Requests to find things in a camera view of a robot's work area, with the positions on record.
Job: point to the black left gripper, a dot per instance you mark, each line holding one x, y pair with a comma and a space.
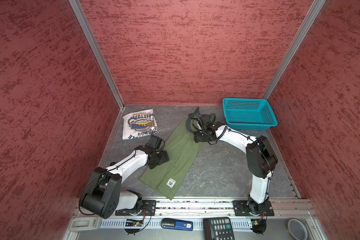
164, 158

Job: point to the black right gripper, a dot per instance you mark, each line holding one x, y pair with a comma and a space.
197, 137

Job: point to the green grey tank top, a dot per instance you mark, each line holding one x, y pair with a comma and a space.
182, 150

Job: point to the white tank top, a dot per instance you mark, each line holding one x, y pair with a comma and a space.
139, 124

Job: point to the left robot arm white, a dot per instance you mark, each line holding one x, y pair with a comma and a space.
103, 195

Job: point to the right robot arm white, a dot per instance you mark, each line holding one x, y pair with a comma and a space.
261, 158

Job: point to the teal plastic basket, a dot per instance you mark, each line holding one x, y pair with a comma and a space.
249, 114

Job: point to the blue black stapler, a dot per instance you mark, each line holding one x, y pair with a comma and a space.
174, 224

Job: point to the left small circuit board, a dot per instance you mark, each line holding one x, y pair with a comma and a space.
130, 223

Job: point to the small circuit board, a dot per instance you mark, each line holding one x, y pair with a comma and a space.
130, 223
259, 226

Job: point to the black calculator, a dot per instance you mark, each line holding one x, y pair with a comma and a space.
218, 229

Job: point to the white plastic box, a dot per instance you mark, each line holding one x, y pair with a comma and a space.
85, 224

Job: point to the right small circuit board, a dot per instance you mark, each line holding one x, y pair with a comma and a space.
259, 226

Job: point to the grey tape roll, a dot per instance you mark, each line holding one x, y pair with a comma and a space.
297, 230

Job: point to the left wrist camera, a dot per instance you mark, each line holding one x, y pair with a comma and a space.
156, 143

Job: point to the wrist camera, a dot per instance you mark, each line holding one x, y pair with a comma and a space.
208, 119
156, 143

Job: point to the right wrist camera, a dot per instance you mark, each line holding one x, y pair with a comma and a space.
208, 119

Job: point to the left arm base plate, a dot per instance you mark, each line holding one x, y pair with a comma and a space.
141, 208

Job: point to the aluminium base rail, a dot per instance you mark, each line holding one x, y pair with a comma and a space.
198, 207

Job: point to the white perforated cable strip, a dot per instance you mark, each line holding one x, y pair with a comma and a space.
238, 224

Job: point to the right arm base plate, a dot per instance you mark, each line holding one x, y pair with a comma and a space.
241, 208

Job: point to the aluminium corner post left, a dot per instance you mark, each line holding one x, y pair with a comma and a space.
85, 26

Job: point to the aluminium corner post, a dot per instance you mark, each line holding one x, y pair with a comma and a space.
85, 26
304, 28

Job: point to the aluminium corner post right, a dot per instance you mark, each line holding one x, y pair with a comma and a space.
304, 28

